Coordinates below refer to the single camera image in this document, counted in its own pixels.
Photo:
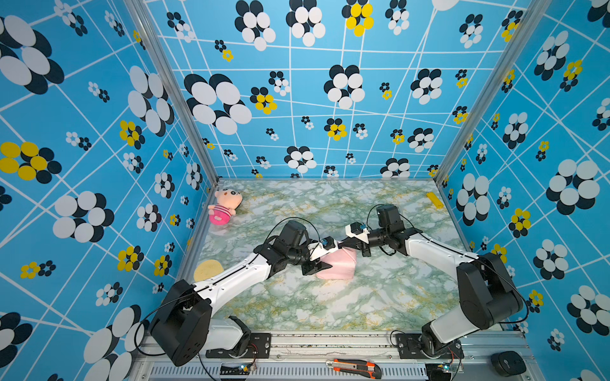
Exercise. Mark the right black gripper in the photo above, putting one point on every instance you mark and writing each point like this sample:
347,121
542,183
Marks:
351,244

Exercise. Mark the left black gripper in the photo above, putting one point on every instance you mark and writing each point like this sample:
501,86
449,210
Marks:
314,267

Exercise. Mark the purple wrapping paper sheet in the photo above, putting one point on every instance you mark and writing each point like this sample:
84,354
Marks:
343,263

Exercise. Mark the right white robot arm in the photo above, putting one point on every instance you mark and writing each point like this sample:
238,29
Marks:
487,295

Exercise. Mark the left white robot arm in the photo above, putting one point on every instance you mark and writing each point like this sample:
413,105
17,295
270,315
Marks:
184,325

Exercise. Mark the yellow tape piece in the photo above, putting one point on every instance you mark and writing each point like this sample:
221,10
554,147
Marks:
435,200

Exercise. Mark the pink plush doll toy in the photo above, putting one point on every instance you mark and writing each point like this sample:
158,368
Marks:
227,203

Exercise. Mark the yellow round disc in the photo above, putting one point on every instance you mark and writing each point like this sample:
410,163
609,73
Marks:
206,270

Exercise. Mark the red black utility knife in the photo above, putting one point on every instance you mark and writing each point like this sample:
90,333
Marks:
356,367

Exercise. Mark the black computer mouse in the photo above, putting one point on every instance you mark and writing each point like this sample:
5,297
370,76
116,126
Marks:
508,363

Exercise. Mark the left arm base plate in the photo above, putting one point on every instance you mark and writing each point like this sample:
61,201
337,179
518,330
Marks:
232,338

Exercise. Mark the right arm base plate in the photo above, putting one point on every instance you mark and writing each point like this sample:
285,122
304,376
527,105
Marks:
419,346

